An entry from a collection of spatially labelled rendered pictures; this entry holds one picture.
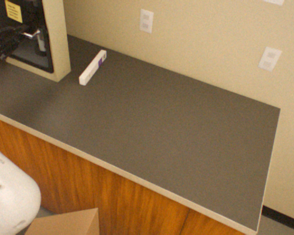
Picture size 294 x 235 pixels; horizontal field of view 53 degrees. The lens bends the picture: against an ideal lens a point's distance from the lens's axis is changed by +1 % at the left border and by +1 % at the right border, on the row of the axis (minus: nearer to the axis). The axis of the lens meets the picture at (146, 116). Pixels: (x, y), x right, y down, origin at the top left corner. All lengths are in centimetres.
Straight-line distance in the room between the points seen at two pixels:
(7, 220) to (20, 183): 7
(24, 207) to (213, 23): 114
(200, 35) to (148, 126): 53
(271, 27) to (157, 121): 63
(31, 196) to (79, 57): 112
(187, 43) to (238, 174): 70
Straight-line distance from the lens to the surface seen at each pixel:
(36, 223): 101
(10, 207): 64
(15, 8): 141
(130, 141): 122
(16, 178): 66
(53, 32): 138
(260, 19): 142
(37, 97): 144
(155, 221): 141
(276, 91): 158
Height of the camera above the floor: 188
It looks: 45 degrees down
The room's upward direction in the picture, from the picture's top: 8 degrees clockwise
